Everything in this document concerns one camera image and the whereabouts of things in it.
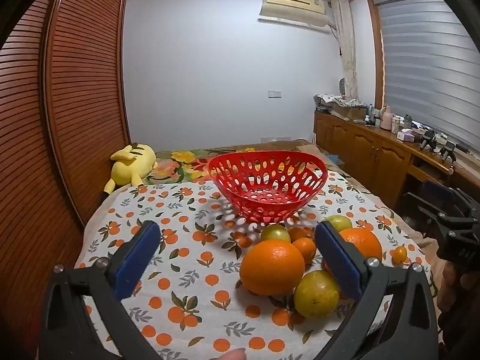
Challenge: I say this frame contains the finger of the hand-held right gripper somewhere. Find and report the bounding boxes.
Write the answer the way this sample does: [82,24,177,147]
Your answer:
[402,192,454,239]
[423,179,472,215]

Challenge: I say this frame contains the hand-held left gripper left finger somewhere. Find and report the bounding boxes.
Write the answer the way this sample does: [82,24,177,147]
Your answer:
[39,220,164,360]

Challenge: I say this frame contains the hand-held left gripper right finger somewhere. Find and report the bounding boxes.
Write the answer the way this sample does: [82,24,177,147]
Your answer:
[314,220,439,360]

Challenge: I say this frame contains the large orange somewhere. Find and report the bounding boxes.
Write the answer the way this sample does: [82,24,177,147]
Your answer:
[240,239,305,296]
[337,227,383,267]

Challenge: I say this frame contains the green apple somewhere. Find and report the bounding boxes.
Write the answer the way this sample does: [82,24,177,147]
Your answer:
[322,215,353,233]
[260,224,291,244]

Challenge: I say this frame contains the yellow-green apple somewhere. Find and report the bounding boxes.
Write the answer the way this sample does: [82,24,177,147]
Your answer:
[293,270,341,319]

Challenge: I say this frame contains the red perforated plastic basket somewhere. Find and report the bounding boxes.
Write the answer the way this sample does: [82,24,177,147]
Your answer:
[207,151,328,224]

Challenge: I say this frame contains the person's left hand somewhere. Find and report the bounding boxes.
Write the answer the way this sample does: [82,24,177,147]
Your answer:
[217,348,247,360]

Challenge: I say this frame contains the small black device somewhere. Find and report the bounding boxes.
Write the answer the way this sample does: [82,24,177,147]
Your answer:
[440,140,456,162]
[420,129,436,151]

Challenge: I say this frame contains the orange printed white tablecloth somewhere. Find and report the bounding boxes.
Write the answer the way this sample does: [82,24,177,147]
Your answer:
[75,180,439,360]

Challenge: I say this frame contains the wooden side cabinet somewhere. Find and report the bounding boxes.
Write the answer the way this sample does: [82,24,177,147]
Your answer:
[313,110,480,211]

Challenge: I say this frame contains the pink thermos jug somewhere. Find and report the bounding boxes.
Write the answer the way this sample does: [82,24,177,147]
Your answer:
[379,106,394,130]

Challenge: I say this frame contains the yellow plush toy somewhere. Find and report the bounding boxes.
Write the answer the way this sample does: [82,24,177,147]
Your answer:
[103,142,158,196]

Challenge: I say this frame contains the floral beige blanket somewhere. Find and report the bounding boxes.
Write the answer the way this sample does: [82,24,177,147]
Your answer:
[75,140,443,308]

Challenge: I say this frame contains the cardboard box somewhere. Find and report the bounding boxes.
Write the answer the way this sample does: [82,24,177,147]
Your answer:
[334,103,366,120]

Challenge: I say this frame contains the grey striped window blind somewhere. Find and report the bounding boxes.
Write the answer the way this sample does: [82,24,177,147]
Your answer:
[375,0,480,154]

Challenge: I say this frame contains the patterned folded cloth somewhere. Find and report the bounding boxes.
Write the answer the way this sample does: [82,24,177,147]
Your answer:
[314,93,362,107]

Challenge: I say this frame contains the wooden louvred wardrobe door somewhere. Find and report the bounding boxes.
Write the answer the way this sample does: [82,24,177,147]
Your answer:
[0,0,85,346]
[40,0,132,229]

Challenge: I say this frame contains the cream patterned curtain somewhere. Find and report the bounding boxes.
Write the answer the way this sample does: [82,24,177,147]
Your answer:
[330,0,360,100]

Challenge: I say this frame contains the white air conditioner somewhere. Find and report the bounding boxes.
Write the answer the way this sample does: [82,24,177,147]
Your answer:
[259,0,330,28]

